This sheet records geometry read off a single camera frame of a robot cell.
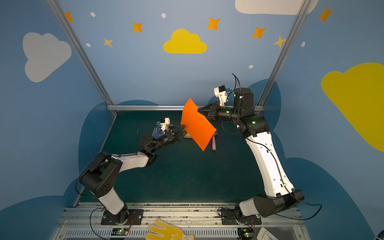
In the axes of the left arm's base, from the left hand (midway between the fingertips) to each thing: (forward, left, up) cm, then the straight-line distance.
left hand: (185, 132), depth 74 cm
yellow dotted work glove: (-39, +11, -28) cm, 49 cm away
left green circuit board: (-39, +31, -30) cm, 58 cm away
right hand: (0, -6, +16) cm, 17 cm away
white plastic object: (-39, -38, -27) cm, 61 cm away
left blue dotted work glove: (+21, +23, -28) cm, 42 cm away
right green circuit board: (-39, -30, -29) cm, 57 cm away
